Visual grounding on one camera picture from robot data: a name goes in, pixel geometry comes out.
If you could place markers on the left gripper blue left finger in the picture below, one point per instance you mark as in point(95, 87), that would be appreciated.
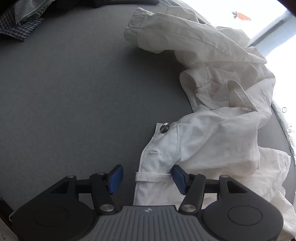
point(68, 209)

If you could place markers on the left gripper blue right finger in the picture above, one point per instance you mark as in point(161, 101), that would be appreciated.
point(227, 209)

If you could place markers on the white trousers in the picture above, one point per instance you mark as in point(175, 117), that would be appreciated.
point(230, 91)

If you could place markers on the checkered shirt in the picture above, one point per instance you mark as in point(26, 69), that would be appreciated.
point(19, 31)

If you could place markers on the grey garment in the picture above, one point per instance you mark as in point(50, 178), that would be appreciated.
point(26, 8)

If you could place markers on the black garment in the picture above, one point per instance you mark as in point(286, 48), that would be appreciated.
point(6, 5)

